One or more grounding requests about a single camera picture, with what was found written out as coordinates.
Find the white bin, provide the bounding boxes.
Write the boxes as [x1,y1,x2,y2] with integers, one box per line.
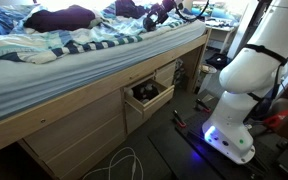
[198,64,217,92]

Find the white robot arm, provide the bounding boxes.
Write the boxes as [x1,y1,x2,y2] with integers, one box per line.
[202,0,288,165]

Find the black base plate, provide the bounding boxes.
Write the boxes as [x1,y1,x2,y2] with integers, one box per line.
[176,112,288,180]

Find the open wooden drawer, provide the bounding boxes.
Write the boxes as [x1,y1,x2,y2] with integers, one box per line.
[124,79,174,119]

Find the black bag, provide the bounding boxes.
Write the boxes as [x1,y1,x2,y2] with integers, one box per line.
[206,53,228,70]

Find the white rolled sock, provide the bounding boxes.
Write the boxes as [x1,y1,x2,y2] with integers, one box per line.
[125,89,134,97]

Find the dark purple garment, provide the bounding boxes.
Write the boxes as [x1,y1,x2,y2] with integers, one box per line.
[24,5,95,32]

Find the red handled clamp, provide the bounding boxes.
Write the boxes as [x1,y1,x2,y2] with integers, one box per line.
[172,110,186,128]

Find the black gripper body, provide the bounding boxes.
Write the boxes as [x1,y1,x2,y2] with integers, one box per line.
[159,0,177,15]

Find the black socks in drawer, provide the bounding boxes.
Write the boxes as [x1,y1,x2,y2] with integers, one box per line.
[132,83,159,102]

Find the light blue mattress sheet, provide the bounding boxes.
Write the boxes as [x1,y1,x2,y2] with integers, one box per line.
[0,21,206,120]

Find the white cable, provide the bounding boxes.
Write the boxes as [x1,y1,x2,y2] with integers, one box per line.
[82,147,144,180]

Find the wooden bed frame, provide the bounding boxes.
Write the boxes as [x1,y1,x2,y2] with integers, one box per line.
[0,30,211,180]

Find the white desk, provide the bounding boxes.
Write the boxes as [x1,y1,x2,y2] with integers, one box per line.
[206,19,237,53]

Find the large wooden drawer front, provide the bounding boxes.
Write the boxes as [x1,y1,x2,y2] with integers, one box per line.
[18,90,125,180]

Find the blue striped duvet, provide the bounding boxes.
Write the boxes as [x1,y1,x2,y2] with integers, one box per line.
[0,2,197,65]

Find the dark navy garment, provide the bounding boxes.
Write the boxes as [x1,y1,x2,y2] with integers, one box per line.
[115,0,149,19]

